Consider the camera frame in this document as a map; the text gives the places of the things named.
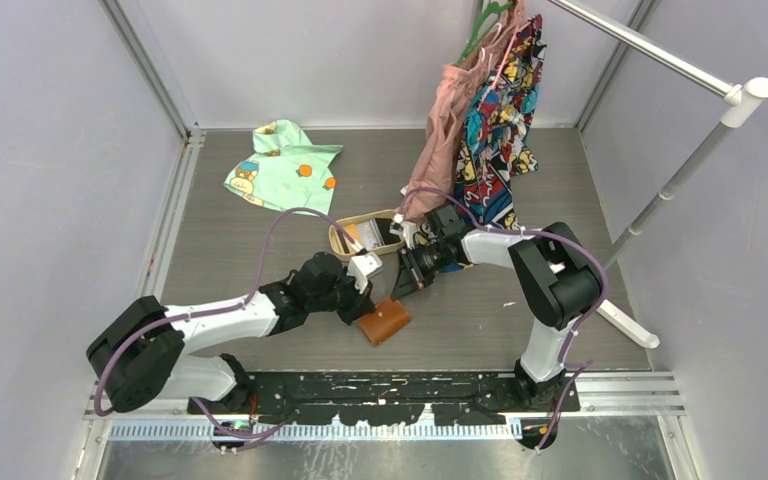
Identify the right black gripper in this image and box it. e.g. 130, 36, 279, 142
393, 238, 451, 300

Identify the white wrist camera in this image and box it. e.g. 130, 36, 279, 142
389, 213, 419, 249
347, 252, 383, 293

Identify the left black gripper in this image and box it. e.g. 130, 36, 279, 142
308, 265, 376, 326

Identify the slotted aluminium rail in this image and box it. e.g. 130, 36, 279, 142
108, 419, 522, 442

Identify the gold credit card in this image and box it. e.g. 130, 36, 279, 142
343, 224, 364, 252

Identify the green cartoon child shirt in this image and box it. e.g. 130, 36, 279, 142
223, 119, 343, 214

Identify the white metal clothes rack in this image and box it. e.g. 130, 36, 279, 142
526, 1, 768, 362

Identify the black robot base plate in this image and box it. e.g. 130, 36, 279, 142
204, 371, 580, 426

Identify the pink hanging garment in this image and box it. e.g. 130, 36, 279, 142
403, 1, 542, 225

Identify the brown leather card holder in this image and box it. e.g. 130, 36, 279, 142
357, 297, 412, 346

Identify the green clothes hanger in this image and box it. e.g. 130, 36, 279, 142
454, 1, 515, 66

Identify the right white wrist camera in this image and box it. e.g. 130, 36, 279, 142
389, 213, 419, 249

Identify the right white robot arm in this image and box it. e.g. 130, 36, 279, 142
391, 205, 605, 411

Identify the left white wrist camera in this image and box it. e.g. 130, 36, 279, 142
347, 252, 383, 293

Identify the white VIP card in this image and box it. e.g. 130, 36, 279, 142
357, 219, 384, 251

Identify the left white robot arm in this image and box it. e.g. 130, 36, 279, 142
86, 252, 383, 416

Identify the colourful comic print garment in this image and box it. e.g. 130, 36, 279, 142
436, 14, 548, 274

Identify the beige oval card tray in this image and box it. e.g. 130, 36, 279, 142
328, 209, 405, 261

